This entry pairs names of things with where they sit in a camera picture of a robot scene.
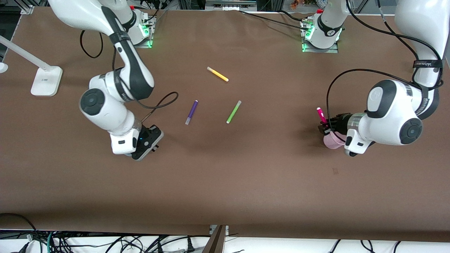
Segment grey metal power strip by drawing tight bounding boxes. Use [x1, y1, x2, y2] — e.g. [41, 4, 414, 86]
[206, 0, 258, 11]

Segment green marker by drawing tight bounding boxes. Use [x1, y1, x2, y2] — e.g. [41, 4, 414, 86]
[226, 100, 242, 124]

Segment brown wooden beam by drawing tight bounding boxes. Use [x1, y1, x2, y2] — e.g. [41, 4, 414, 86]
[201, 225, 227, 253]

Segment purple marker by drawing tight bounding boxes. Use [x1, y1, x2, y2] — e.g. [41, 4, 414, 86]
[185, 100, 199, 125]

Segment black cable on table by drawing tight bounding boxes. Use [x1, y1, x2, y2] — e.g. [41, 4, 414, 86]
[239, 10, 310, 31]

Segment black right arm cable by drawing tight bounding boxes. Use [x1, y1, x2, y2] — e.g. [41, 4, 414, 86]
[80, 30, 179, 123]

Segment yellow marker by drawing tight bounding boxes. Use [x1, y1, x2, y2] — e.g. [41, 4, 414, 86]
[207, 66, 229, 82]

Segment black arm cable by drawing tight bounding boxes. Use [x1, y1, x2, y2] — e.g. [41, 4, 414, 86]
[326, 0, 444, 122]
[80, 30, 179, 123]

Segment pink mesh cup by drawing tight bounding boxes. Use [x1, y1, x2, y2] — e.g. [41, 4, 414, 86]
[323, 132, 347, 150]

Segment orange small objects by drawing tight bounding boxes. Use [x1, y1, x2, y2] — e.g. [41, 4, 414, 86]
[290, 0, 317, 9]

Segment black floor cable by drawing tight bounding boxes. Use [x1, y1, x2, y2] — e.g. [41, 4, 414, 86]
[0, 213, 39, 246]

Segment teal cable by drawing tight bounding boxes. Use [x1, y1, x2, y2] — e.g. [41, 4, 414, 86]
[46, 231, 57, 253]

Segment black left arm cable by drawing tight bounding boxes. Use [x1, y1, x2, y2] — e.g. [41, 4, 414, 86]
[326, 0, 444, 122]

